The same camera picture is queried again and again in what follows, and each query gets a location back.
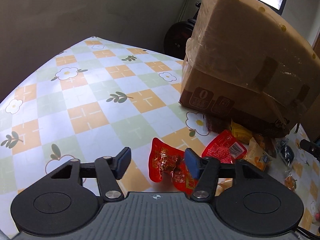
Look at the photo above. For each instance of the clear orange candy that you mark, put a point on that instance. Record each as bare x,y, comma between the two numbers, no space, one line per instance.
291,182

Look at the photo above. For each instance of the orange brown snack packet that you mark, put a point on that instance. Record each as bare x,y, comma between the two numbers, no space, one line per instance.
265,142

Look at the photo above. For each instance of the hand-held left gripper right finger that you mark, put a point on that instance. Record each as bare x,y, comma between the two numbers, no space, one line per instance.
191,162

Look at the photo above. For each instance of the checkered floral tablecloth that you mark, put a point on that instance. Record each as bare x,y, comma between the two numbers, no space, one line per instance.
87,92

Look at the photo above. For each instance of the black exercise bike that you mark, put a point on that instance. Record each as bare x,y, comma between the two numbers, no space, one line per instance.
177,37

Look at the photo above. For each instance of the wooden panel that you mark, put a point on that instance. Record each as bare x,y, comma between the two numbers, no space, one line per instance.
311,120

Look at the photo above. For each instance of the dark blue snack packet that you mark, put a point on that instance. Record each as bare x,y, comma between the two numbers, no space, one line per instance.
285,153

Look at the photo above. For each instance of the dark brown snack packet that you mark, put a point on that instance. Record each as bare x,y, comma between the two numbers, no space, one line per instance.
216,125

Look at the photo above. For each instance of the yellow snack packet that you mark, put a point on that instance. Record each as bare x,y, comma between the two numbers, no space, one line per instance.
240,132

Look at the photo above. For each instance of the beige snack packet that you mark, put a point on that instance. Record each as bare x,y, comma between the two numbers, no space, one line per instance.
257,158

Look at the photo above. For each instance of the red crinkled snack packet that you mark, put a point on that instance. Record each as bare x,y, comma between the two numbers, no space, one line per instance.
162,160

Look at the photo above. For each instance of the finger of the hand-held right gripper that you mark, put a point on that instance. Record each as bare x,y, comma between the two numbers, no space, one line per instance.
311,147

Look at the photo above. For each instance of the cardboard box with plastic liner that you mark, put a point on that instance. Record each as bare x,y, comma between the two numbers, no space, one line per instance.
237,55

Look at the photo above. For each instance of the red snack packet white label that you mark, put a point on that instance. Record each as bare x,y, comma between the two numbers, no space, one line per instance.
220,147

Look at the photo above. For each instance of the small pink object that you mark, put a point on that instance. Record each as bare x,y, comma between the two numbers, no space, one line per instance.
317,216

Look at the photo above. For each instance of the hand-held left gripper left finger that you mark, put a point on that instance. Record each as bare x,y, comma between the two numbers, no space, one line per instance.
123,161

